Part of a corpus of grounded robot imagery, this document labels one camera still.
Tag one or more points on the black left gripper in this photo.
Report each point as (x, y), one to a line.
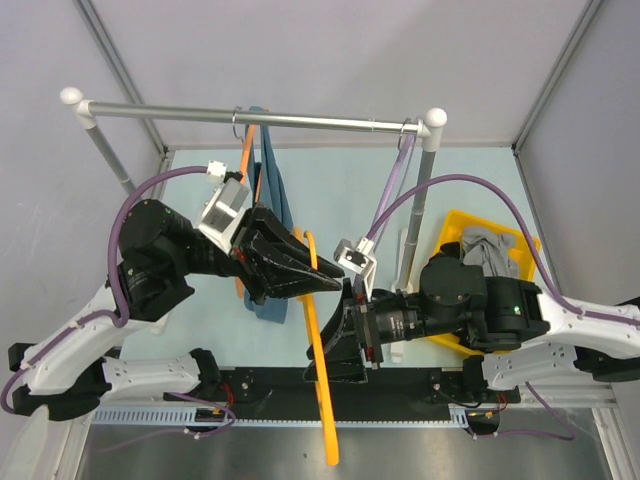
(260, 243)

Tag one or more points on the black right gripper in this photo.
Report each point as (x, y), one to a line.
(342, 350)

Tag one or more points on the blue tank top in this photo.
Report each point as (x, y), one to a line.
(273, 195)

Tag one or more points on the orange plastic hanger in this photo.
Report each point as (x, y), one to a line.
(322, 386)

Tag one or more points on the orange hanger with metal hook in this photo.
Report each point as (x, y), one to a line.
(248, 145)

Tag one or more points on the grey tank top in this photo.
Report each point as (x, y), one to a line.
(489, 250)

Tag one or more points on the purple plastic hanger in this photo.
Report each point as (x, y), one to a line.
(398, 173)

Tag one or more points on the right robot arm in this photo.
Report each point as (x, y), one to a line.
(517, 332)

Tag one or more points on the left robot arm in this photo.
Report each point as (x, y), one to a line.
(152, 251)

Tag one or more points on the silver white clothes rack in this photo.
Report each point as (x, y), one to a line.
(429, 130)

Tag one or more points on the yellow plastic bin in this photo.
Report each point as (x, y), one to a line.
(455, 223)

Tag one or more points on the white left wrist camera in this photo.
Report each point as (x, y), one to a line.
(221, 216)

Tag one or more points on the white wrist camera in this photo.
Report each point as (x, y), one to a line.
(221, 216)
(359, 258)

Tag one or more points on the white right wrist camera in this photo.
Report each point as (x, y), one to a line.
(359, 258)

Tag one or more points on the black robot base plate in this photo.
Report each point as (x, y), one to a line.
(389, 393)

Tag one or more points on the white slotted cable duct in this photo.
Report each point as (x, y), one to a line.
(191, 416)

